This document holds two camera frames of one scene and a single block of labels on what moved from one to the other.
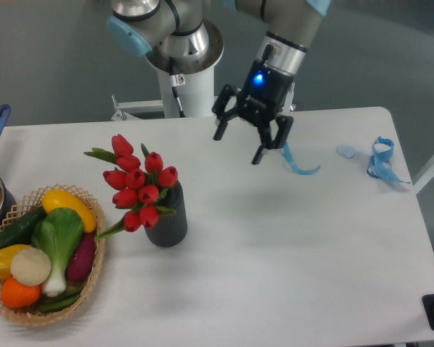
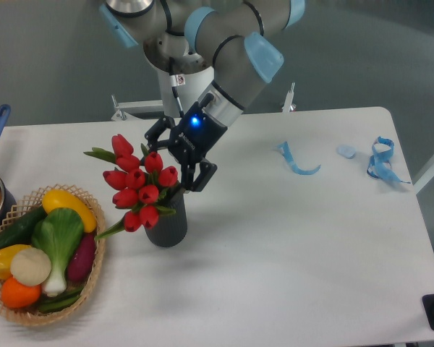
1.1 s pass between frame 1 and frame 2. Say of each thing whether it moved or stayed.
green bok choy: stayed
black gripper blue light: moved
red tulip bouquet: stayed
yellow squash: stayed
